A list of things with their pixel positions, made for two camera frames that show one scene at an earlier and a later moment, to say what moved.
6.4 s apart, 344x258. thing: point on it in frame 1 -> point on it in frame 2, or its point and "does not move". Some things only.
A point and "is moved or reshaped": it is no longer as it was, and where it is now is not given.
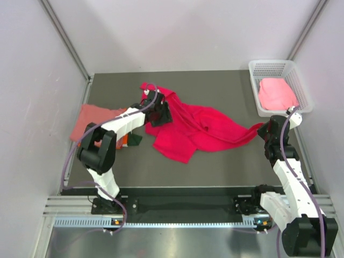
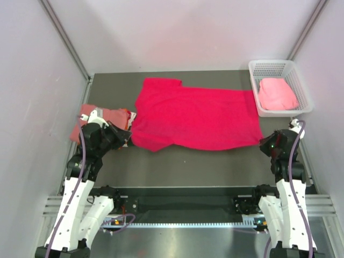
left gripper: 166,117 -> 122,135
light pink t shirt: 276,94 does not move
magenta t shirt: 194,127 is moved or reshaped
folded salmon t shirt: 89,116 does not move
